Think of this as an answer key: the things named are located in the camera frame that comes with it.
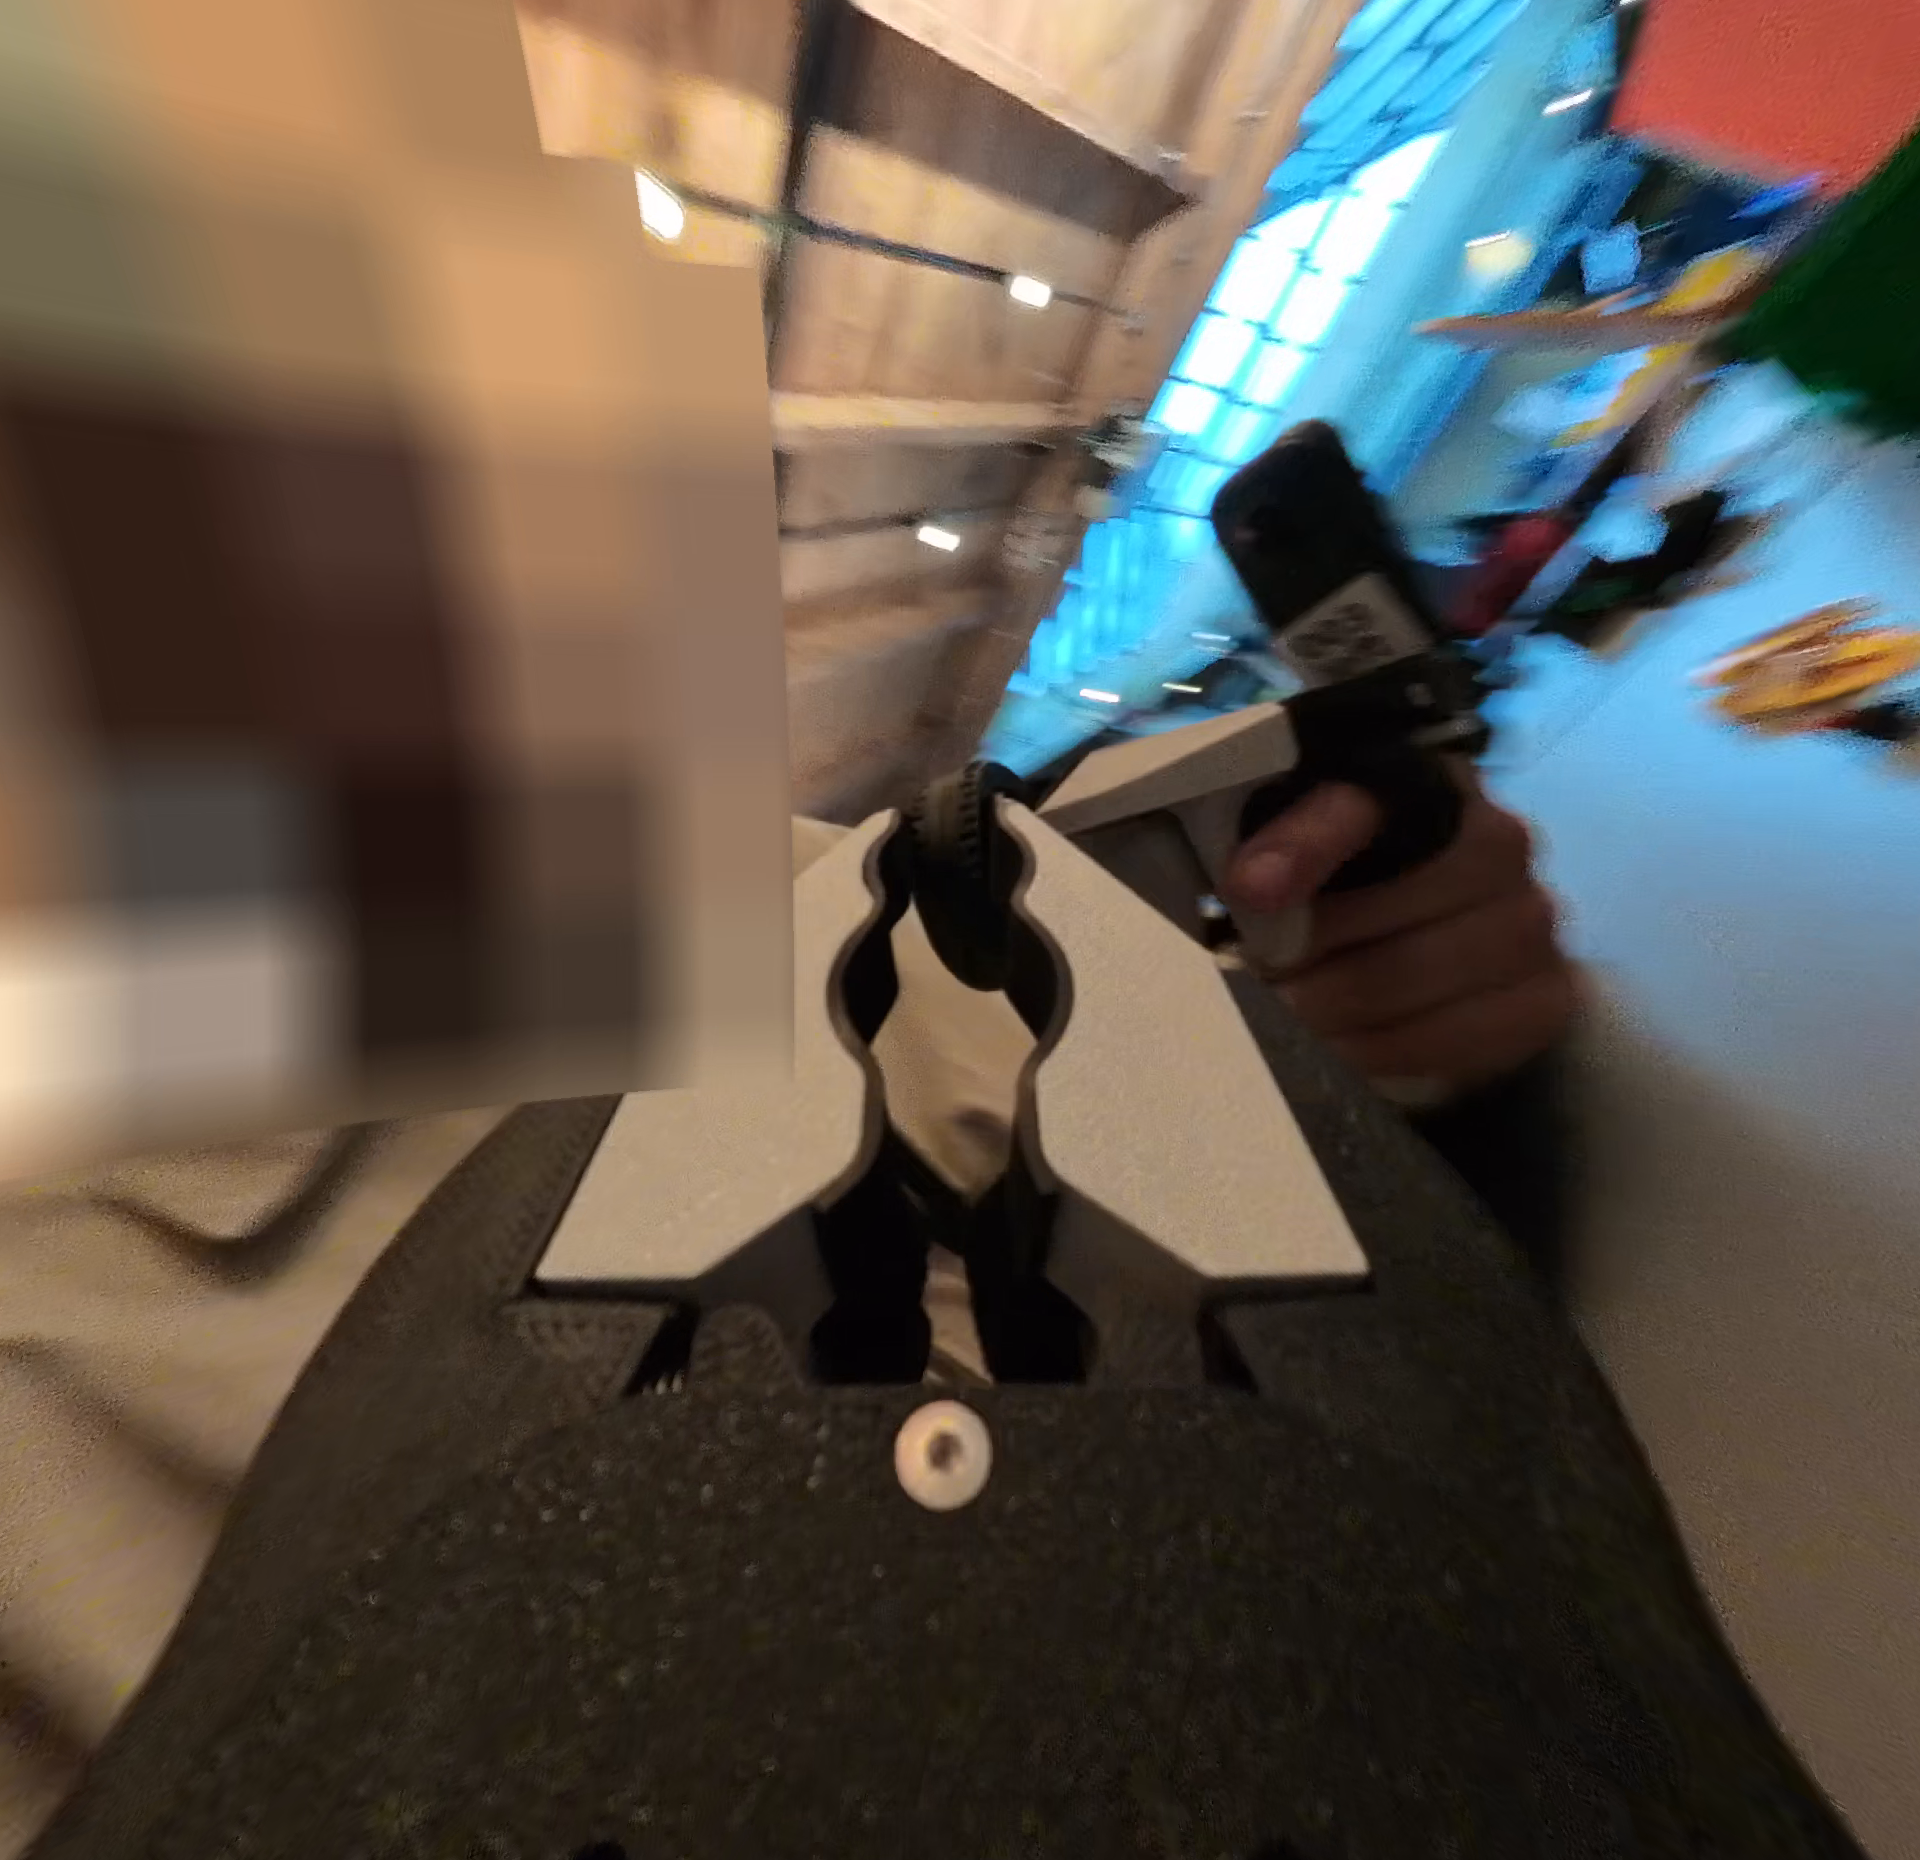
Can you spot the person's left hand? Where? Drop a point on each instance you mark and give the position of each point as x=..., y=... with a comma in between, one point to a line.
x=1457, y=960

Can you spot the grey desk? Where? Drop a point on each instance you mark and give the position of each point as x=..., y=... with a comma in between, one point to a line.
x=1771, y=1065

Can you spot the person's beige jacket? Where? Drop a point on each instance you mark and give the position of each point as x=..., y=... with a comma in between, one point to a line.
x=181, y=1366

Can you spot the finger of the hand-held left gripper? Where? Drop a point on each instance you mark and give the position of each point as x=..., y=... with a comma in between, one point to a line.
x=1170, y=772

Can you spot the red plastic tote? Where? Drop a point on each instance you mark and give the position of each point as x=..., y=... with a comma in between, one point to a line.
x=1771, y=44

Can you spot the black toy wheel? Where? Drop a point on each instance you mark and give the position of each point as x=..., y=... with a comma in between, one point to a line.
x=968, y=870

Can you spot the green storage bin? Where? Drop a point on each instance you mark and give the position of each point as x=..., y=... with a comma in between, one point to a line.
x=1844, y=316

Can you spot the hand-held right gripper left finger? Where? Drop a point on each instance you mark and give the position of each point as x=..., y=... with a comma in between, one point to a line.
x=719, y=1185

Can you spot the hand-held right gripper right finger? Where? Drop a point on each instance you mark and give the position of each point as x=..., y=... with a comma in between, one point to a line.
x=1184, y=1127

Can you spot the wooden desk lamp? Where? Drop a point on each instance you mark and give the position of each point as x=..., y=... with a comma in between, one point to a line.
x=1576, y=327

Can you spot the yellow curved panel pieces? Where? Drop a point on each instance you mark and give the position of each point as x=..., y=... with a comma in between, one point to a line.
x=1815, y=670

